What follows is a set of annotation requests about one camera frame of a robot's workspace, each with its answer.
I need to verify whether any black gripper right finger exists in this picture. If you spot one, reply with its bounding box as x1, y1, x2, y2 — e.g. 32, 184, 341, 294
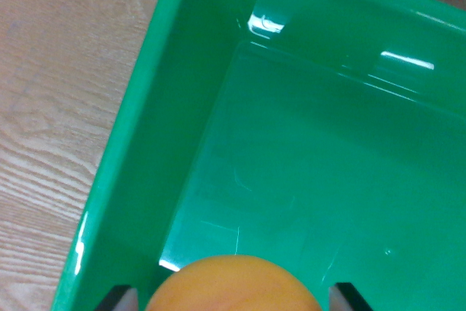
328, 281, 376, 311

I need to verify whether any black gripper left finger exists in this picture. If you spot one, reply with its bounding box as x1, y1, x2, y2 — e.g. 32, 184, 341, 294
95, 284, 139, 311

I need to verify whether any yellow orange toy peach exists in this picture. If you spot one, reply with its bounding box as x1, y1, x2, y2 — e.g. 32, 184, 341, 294
145, 255, 323, 311

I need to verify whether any green plastic bin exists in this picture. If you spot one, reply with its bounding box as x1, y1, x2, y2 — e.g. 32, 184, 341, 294
49, 0, 466, 311

